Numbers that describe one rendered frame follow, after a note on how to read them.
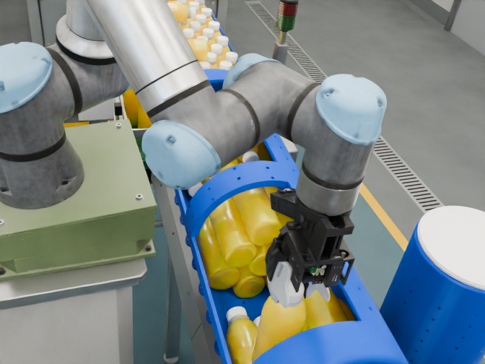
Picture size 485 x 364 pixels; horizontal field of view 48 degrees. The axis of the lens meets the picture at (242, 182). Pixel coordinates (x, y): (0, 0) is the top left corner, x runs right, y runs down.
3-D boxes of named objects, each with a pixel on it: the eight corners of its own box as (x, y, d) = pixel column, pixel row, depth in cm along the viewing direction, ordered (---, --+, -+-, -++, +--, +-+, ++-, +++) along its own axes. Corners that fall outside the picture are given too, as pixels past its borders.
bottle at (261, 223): (288, 236, 108) (260, 178, 122) (276, 215, 103) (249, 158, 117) (257, 253, 109) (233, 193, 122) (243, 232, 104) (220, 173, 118)
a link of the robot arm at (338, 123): (340, 61, 62) (405, 92, 59) (320, 140, 69) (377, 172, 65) (299, 81, 57) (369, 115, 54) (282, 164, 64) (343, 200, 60)
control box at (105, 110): (79, 121, 156) (76, 89, 149) (75, 86, 170) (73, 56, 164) (114, 119, 159) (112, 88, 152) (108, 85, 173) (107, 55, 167)
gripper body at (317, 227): (292, 296, 70) (311, 229, 63) (271, 248, 76) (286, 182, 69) (346, 288, 72) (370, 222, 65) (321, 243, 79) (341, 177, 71)
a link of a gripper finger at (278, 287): (268, 328, 76) (290, 284, 71) (255, 295, 81) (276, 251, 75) (287, 327, 78) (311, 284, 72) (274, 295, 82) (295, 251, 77)
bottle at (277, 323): (296, 378, 91) (319, 308, 80) (256, 384, 90) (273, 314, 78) (284, 342, 97) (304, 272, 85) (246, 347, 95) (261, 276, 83)
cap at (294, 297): (305, 302, 81) (308, 294, 80) (281, 305, 80) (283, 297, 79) (297, 282, 84) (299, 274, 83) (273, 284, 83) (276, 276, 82)
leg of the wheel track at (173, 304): (164, 365, 210) (169, 252, 171) (162, 352, 214) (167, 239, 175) (179, 362, 211) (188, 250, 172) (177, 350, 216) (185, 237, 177)
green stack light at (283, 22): (278, 30, 183) (281, 16, 180) (273, 23, 187) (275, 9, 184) (296, 30, 184) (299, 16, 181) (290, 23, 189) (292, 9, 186)
